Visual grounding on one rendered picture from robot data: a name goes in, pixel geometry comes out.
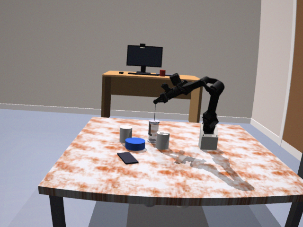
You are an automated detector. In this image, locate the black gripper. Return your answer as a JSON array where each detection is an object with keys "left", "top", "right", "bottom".
[{"left": 154, "top": 87, "right": 178, "bottom": 103}]

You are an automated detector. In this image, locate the blue short cylinder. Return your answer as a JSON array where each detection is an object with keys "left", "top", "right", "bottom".
[{"left": 125, "top": 138, "right": 145, "bottom": 151}]

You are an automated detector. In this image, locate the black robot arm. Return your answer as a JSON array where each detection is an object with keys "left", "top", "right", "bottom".
[{"left": 161, "top": 73, "right": 224, "bottom": 134}]

